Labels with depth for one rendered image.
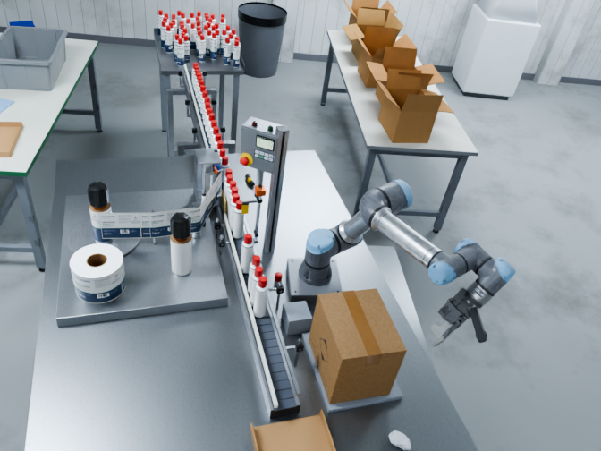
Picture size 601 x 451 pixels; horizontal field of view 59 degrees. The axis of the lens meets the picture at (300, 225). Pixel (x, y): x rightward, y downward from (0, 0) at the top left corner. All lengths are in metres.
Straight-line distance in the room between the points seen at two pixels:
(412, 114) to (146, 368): 2.40
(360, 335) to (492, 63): 5.19
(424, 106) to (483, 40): 3.00
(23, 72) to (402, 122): 2.51
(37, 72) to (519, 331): 3.59
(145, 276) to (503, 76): 5.34
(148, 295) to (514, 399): 2.19
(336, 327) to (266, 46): 4.59
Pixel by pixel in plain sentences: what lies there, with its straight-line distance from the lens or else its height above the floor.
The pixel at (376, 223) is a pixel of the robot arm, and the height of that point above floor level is 1.42.
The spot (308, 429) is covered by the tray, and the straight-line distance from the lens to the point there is 2.01.
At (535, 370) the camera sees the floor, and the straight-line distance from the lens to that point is 3.68.
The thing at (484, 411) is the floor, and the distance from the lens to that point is 3.34.
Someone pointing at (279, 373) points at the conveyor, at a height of 0.88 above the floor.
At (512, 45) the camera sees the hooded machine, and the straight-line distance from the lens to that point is 6.74.
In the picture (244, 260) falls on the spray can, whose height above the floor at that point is 0.96.
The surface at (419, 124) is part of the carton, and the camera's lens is 3.75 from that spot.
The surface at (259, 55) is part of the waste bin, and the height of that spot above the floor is 0.26.
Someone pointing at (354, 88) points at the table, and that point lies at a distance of 4.44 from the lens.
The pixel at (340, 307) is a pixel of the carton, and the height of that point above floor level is 1.12.
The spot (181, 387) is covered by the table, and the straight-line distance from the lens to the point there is 2.08.
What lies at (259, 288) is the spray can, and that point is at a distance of 2.10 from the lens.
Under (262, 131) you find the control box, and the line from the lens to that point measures 2.21.
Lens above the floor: 2.56
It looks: 39 degrees down
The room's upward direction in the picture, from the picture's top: 9 degrees clockwise
